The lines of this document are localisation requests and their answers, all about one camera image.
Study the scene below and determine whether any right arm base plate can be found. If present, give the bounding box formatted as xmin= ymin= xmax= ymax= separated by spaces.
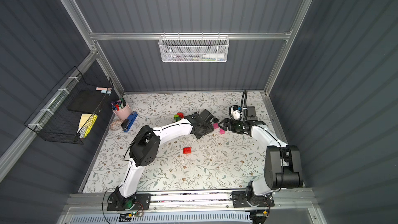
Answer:
xmin=230 ymin=191 xmax=275 ymax=208

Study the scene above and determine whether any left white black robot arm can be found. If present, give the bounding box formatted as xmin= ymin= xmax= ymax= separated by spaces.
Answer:
xmin=107 ymin=110 xmax=219 ymax=211

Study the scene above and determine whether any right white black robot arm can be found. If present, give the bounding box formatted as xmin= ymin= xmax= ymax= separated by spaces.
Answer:
xmin=219 ymin=105 xmax=304 ymax=207

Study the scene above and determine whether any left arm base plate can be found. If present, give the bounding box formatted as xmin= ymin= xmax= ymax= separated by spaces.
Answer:
xmin=106 ymin=193 xmax=152 ymax=212

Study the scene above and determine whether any yellow sticky note pad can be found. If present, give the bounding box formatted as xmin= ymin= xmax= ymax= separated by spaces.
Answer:
xmin=77 ymin=114 xmax=98 ymax=139

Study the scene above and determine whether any red lego brick rounded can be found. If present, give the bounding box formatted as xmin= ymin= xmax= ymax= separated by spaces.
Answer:
xmin=183 ymin=147 xmax=191 ymax=154

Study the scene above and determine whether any pink pen cup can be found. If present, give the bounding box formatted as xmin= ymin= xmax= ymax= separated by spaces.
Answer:
xmin=111 ymin=98 xmax=132 ymax=120

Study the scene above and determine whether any white marker in basket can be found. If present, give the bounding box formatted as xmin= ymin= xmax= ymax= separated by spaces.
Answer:
xmin=202 ymin=54 xmax=225 ymax=61

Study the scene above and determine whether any white wire mesh basket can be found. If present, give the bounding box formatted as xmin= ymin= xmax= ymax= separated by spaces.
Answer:
xmin=158 ymin=36 xmax=230 ymax=63

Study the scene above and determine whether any blue stapler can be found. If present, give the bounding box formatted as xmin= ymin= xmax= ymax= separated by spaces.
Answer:
xmin=121 ymin=112 xmax=138 ymax=132

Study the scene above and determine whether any round tape roll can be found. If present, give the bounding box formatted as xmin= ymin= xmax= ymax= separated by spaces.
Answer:
xmin=109 ymin=119 xmax=124 ymax=131

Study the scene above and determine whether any black wire wall basket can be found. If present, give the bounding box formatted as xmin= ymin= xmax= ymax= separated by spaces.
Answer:
xmin=24 ymin=67 xmax=114 ymax=145

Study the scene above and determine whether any black notebook in basket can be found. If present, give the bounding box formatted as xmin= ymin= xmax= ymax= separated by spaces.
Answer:
xmin=66 ymin=90 xmax=108 ymax=114

